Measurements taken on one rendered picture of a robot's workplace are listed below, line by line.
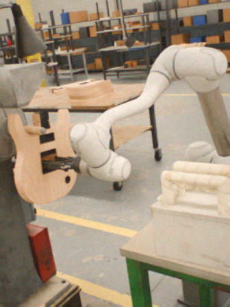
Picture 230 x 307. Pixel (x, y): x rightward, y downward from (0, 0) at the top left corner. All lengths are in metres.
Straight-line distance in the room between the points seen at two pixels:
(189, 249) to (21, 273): 1.25
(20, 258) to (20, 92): 1.02
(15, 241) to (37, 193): 0.49
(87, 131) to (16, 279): 1.09
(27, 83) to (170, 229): 0.76
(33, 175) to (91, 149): 0.39
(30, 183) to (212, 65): 0.89
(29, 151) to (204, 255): 0.87
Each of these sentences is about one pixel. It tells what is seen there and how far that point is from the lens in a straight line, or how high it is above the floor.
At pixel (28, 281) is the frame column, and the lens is 2.37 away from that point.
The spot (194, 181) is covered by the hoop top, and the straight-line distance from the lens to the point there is 1.16.
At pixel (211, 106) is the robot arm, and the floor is 1.23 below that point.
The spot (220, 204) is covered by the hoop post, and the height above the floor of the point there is 1.14.
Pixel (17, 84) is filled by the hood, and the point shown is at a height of 1.47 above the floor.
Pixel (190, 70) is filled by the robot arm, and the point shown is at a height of 1.41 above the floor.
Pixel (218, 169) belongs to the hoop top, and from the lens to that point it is 1.22.
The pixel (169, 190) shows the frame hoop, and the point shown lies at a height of 1.16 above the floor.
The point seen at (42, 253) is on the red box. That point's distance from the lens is 2.36.
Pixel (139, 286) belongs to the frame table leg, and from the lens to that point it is 1.46.
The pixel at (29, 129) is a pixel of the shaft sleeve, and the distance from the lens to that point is 1.77.
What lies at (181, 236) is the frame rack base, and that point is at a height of 1.02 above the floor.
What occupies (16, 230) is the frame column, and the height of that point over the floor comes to 0.69.
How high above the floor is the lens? 1.65
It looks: 19 degrees down
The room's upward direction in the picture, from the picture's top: 8 degrees counter-clockwise
